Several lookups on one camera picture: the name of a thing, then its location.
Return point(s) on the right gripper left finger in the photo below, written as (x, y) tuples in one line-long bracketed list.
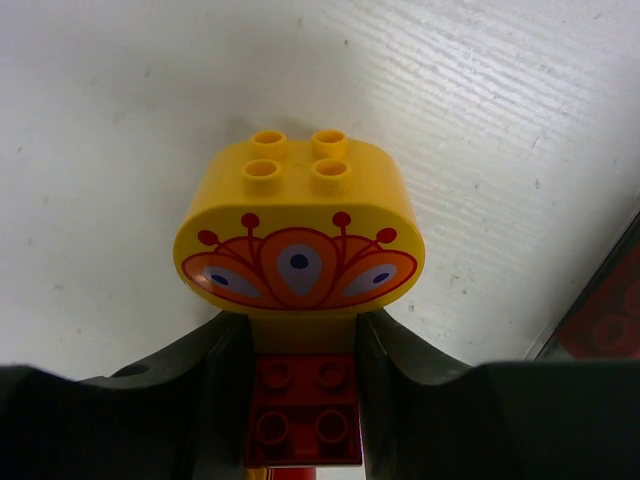
[(179, 413)]

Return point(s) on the yellow peacock lego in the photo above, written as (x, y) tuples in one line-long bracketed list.
[(301, 237)]

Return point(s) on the red L-shaped lego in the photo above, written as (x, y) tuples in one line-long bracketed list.
[(607, 324)]

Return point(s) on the small red lego brick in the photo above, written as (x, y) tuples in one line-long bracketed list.
[(304, 412)]

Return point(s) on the grey transparent container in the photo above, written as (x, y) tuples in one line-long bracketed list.
[(628, 241)]

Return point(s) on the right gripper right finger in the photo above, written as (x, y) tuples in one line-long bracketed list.
[(427, 415)]

